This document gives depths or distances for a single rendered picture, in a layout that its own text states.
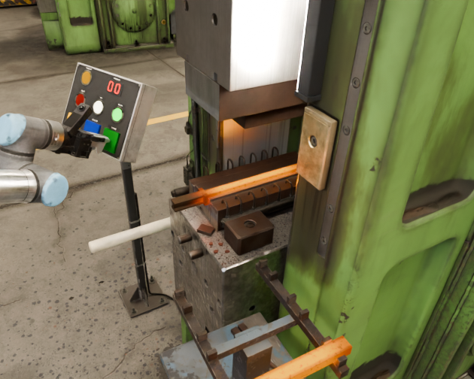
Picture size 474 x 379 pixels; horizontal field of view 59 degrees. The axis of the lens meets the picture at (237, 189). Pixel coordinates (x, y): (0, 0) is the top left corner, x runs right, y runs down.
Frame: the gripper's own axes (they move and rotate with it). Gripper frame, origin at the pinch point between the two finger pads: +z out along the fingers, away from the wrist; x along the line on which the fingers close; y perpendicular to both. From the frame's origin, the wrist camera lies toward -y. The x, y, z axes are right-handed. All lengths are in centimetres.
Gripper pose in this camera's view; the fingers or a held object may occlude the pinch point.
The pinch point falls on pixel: (107, 137)
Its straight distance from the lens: 154.6
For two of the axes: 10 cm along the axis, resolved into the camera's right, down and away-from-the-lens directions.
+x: 8.2, 3.5, -4.6
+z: 4.8, 0.2, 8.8
